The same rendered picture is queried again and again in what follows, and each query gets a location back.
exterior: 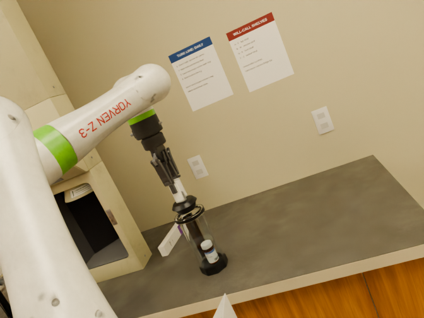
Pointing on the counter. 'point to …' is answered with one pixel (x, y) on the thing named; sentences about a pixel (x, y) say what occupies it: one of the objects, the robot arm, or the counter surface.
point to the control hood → (74, 171)
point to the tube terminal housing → (137, 241)
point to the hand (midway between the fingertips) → (177, 190)
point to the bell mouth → (76, 192)
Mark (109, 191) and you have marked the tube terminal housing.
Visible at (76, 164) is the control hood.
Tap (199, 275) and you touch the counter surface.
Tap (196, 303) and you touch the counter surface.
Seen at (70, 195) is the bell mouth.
